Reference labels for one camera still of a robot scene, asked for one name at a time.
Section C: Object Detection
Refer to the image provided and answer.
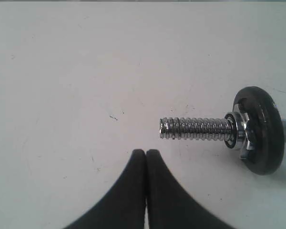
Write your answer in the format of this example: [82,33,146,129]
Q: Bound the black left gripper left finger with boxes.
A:
[66,149,146,229]

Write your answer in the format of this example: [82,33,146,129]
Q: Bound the chrome star collar nut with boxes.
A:
[225,112,254,160]

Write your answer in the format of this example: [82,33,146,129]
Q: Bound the chrome threaded dumbbell bar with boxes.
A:
[159,116,286,144]

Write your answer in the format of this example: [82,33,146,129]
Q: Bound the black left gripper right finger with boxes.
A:
[146,149,231,229]

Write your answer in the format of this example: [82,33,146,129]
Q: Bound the black weight plate with collar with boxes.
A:
[234,86,285,175]

